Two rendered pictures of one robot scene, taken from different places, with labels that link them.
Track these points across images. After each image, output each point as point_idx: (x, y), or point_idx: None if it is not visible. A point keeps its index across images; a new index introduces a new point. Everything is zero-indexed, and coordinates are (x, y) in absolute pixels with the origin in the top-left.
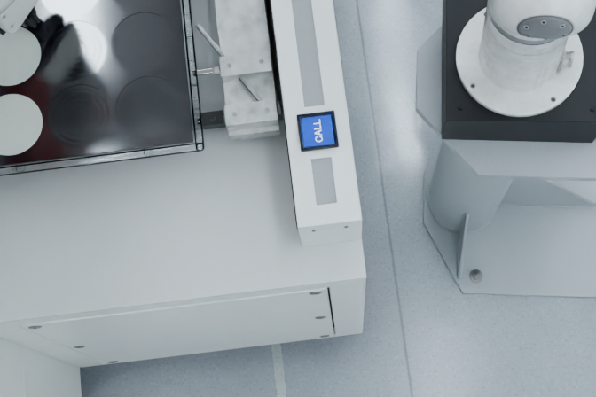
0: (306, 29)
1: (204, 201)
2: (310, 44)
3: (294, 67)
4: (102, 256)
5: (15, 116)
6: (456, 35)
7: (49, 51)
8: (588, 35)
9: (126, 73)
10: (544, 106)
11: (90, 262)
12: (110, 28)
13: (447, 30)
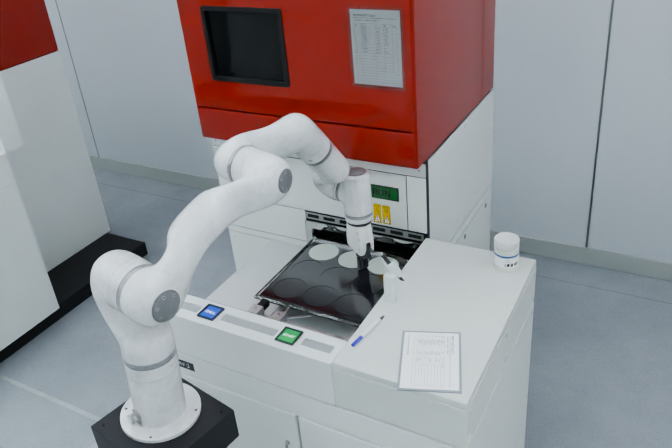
0: (258, 329)
1: (243, 309)
2: (250, 327)
3: (245, 317)
4: (256, 276)
5: (325, 253)
6: (201, 396)
7: (344, 269)
8: (135, 447)
9: (311, 286)
10: (127, 403)
11: (258, 272)
12: (336, 288)
13: (207, 394)
